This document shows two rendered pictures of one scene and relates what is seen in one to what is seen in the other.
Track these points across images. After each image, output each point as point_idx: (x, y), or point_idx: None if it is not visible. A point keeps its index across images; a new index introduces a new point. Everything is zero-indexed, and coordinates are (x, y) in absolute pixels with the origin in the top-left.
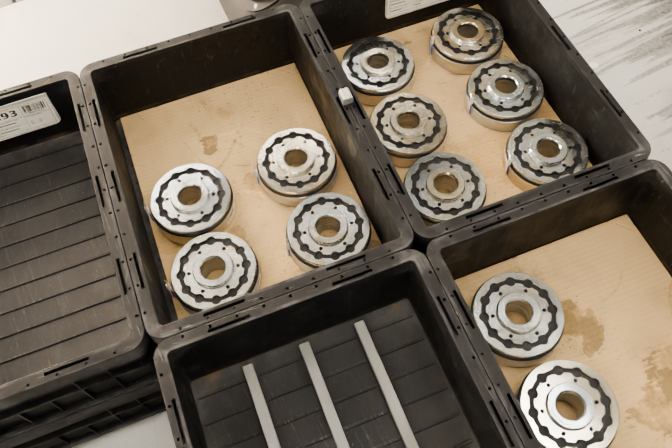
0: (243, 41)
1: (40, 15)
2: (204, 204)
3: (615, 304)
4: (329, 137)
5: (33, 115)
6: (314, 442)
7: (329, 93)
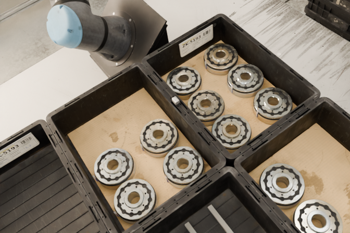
0: (119, 84)
1: (10, 90)
2: (121, 167)
3: (323, 166)
4: (170, 119)
5: (26, 144)
6: None
7: (167, 100)
